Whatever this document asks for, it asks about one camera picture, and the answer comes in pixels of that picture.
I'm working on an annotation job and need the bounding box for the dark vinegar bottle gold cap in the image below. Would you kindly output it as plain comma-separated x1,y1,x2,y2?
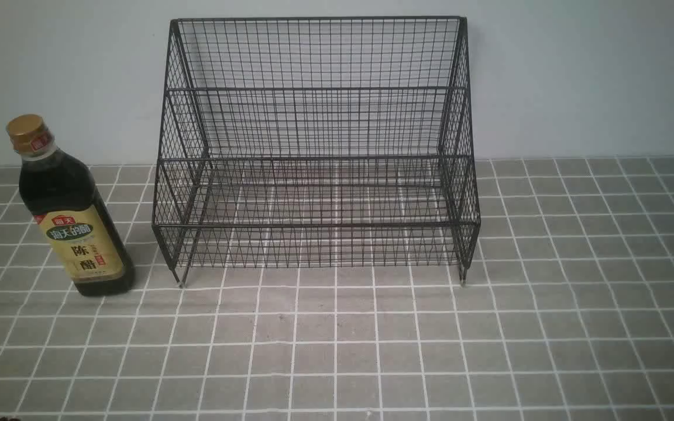
6,114,135,296

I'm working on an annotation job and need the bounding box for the black wire mesh shelf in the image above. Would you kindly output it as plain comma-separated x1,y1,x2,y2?
152,15,482,288

